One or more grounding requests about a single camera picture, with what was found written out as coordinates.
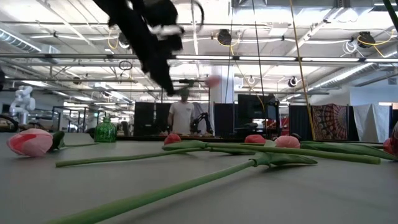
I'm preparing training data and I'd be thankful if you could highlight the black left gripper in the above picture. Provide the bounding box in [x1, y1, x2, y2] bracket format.
[93, 0, 188, 96]

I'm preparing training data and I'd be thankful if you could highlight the pink artificial tulip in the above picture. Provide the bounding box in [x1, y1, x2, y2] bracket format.
[6, 128, 100, 158]
[45, 135, 318, 224]
[174, 75, 221, 96]

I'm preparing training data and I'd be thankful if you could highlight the red artificial tulip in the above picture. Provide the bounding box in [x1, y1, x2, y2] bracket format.
[55, 134, 267, 169]
[300, 138, 398, 162]
[161, 133, 382, 166]

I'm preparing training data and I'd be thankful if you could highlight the green glass vase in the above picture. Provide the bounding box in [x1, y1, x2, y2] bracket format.
[94, 116, 118, 144]

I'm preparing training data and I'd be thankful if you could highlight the person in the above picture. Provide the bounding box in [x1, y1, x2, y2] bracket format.
[167, 88, 195, 135]

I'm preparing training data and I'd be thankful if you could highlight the black partition panel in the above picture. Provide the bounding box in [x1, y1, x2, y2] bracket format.
[288, 105, 313, 141]
[213, 103, 236, 138]
[133, 101, 175, 138]

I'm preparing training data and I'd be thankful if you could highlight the overhead beam with light strips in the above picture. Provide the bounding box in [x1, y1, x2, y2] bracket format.
[0, 52, 398, 63]

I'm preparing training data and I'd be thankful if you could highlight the black monitor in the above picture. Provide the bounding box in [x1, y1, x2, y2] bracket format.
[238, 93, 278, 121]

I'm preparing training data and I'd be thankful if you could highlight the red patterned tapestry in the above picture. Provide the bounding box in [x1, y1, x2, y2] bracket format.
[311, 103, 349, 141]

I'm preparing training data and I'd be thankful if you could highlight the white hanging cloth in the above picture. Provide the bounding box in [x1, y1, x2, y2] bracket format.
[353, 103, 392, 143]

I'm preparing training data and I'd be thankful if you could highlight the black metal gantry frame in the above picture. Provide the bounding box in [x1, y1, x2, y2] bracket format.
[160, 78, 211, 138]

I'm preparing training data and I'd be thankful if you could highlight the black aluminium table frame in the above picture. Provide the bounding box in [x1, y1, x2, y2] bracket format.
[85, 127, 385, 144]

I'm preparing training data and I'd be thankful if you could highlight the black hanging cable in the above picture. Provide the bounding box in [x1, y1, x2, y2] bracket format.
[251, 0, 269, 139]

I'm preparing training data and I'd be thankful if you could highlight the yellow hanging cable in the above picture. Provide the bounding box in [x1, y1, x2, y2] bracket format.
[289, 0, 316, 141]

